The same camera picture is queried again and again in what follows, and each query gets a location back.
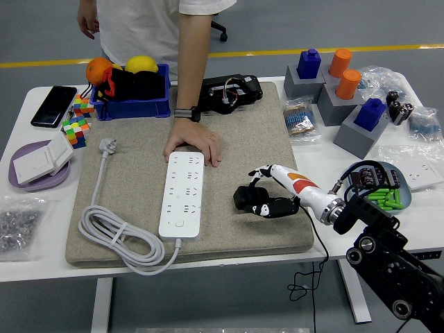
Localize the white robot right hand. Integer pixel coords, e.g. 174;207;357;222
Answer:
242;164;339;219

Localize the person's right hand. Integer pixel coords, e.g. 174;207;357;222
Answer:
76;0;101;40

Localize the person's left hand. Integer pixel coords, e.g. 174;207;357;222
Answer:
163;117;223;168

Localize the black plug with cord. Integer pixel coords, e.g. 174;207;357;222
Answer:
232;185;330;333

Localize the white power strip with cord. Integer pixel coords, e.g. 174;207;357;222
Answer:
77;137;205;277

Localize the black wristwatch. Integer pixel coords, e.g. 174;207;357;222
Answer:
173;106;202;123

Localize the grey-brown mat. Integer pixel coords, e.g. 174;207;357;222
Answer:
65;81;315;268

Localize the person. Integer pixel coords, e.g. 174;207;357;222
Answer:
95;0;237;83

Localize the orange fruit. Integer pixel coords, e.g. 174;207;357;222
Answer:
85;57;114;87

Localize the blue plastic bin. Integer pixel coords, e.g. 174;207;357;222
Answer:
89;62;172;121

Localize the small bag of resistors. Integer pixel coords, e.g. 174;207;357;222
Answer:
282;96;322;145
407;106;443;142

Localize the grey block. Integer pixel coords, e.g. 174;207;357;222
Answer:
319;63;348;85
333;103;391;160
283;64;327;99
316;83;366;127

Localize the large yellow citrus fruit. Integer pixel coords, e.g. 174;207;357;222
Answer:
124;55;160;74

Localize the colourful puzzle cube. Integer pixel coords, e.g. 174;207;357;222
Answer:
61;115;91;150
72;94;95;119

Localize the black smartphone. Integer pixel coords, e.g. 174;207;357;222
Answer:
30;85;78;129

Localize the blue peg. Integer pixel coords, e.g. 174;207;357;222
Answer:
352;98;387;133
296;48;323;80

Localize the clear plastic bag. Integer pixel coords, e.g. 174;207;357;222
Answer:
376;142;444;191

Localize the blue-grey plate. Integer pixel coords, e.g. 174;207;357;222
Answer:
348;160;413;216

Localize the black office chair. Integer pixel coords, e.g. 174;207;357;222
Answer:
210;20;228;42

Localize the orange cylinder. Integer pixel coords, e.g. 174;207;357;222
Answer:
327;48;353;78
335;69;362;101

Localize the white socket panel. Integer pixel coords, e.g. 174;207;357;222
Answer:
404;161;444;191

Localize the white table leg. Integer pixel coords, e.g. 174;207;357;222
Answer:
338;259;372;325
90;277;114;333

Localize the large bag of resistors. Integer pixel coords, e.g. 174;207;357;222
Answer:
357;65;412;101

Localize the purple plate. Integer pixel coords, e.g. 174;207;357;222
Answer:
8;140;72;193

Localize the clear bag of metal nuts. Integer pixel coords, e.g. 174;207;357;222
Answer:
0;196;49;263

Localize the black electronic device with wires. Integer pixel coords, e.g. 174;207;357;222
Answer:
197;74;264;114

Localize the black and red drawstring pouch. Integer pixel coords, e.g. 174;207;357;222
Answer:
81;67;167;121

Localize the small white switch panel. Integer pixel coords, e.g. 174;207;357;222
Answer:
46;131;75;177

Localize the large white switch panel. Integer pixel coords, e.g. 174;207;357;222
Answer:
12;145;56;186

